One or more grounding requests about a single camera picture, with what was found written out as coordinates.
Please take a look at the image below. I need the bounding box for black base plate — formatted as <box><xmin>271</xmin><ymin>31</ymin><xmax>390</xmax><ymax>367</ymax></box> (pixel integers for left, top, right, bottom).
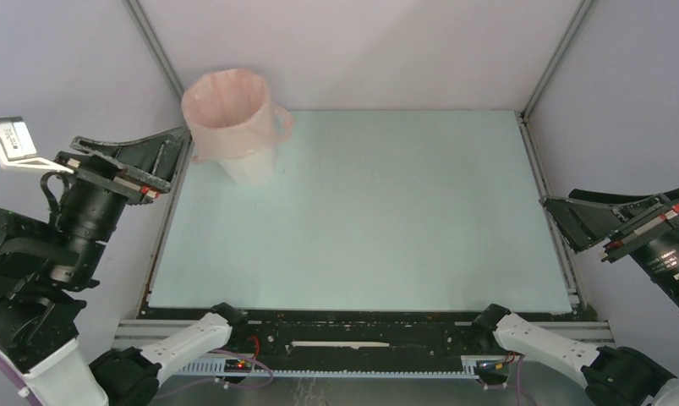
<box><xmin>195</xmin><ymin>306</ymin><xmax>529</xmax><ymax>373</ymax></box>

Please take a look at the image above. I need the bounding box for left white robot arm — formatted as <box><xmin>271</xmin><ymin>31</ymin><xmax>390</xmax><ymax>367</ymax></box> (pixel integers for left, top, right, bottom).
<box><xmin>0</xmin><ymin>118</ymin><xmax>248</xmax><ymax>405</ymax></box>

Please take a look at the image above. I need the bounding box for white trash bin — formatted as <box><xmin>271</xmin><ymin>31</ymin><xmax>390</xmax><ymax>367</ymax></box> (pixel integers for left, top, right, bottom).
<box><xmin>216</xmin><ymin>145</ymin><xmax>277</xmax><ymax>186</ymax></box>

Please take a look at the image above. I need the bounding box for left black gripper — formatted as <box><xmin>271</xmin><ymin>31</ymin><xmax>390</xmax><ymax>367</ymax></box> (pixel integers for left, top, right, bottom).
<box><xmin>53</xmin><ymin>121</ymin><xmax>196</xmax><ymax>279</ymax></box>

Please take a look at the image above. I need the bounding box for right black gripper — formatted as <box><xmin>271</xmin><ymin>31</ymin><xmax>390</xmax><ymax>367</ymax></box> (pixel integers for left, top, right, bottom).
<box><xmin>535</xmin><ymin>180</ymin><xmax>679</xmax><ymax>326</ymax></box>

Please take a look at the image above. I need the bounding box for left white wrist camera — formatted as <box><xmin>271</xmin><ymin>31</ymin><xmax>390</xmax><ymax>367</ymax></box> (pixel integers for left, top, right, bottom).
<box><xmin>0</xmin><ymin>117</ymin><xmax>74</xmax><ymax>173</ymax></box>

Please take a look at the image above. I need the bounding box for pink plastic trash bag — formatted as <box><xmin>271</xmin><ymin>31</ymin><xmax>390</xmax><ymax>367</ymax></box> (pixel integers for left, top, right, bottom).
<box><xmin>181</xmin><ymin>69</ymin><xmax>294</xmax><ymax>161</ymax></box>

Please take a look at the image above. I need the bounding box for small circuit board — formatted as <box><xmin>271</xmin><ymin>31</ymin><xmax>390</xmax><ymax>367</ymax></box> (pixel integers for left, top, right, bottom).
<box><xmin>222</xmin><ymin>359</ymin><xmax>254</xmax><ymax>374</ymax></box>

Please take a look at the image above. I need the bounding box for white slotted cable duct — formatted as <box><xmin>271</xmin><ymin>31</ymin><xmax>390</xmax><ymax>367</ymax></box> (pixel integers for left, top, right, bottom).
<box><xmin>127</xmin><ymin>358</ymin><xmax>480</xmax><ymax>380</ymax></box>

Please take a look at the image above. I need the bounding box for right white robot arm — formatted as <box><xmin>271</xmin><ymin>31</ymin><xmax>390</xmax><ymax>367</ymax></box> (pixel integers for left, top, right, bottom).
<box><xmin>471</xmin><ymin>187</ymin><xmax>679</xmax><ymax>405</ymax></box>

